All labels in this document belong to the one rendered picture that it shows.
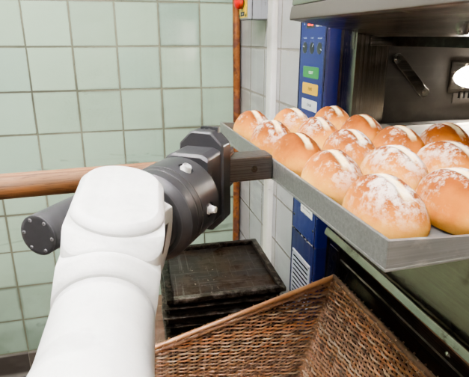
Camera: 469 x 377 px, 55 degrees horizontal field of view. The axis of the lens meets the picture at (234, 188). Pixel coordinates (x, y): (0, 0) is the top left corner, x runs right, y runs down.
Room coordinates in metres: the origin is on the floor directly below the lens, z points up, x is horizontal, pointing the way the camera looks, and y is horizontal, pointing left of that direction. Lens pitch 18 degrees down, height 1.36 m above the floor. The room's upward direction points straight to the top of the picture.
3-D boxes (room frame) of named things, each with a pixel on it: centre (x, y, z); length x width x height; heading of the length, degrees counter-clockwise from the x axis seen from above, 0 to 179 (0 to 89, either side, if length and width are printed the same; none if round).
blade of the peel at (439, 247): (0.64, -0.22, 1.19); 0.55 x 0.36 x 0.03; 16
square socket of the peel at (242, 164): (0.58, 0.00, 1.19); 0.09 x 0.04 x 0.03; 106
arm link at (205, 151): (0.47, 0.05, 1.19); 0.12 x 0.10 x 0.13; 160
